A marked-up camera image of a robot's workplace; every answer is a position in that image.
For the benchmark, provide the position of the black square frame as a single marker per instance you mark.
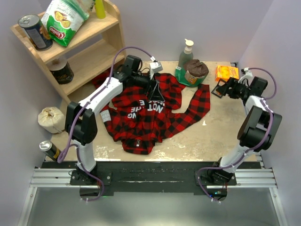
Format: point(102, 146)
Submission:
point(221, 88)

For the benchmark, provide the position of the white cloth sack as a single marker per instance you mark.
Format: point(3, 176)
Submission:
point(52, 120)

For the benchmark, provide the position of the green chips bag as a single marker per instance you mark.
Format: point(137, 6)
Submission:
point(63, 18)

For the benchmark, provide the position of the orange snack box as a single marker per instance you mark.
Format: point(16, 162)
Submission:
point(225, 72)

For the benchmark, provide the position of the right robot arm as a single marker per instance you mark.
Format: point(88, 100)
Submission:
point(257, 131)

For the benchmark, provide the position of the blue tin can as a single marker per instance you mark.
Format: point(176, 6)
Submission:
point(35, 31)

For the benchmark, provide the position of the green soap dispenser bottle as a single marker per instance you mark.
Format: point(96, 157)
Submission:
point(186, 55)

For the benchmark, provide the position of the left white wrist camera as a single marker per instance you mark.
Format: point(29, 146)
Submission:
point(155, 67)

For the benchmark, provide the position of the black paper-topped jar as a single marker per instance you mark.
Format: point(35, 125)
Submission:
point(61, 70)

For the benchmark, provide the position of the green pouch with brown top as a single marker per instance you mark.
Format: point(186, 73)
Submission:
point(192, 73)

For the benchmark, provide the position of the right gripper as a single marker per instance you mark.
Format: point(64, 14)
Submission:
point(233, 83)

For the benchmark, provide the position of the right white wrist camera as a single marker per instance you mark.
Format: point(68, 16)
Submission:
point(246, 76)

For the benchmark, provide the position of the aluminium rail frame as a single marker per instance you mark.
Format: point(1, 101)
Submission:
point(152, 194)

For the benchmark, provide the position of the wooden shelf unit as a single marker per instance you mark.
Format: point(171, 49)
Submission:
point(90, 62)

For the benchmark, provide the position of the yellow bottle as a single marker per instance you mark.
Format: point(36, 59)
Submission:
point(99, 8)

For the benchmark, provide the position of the black gold drink can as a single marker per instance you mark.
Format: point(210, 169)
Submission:
point(50, 150)

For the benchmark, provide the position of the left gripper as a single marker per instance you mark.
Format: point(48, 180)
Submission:
point(156, 94)

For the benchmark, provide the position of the red black plaid shirt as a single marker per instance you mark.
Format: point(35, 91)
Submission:
point(139, 124)

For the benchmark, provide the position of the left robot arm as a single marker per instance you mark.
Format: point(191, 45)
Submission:
point(80, 117)

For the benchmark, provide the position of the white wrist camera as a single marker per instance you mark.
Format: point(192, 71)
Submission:
point(246, 76)
point(155, 67)

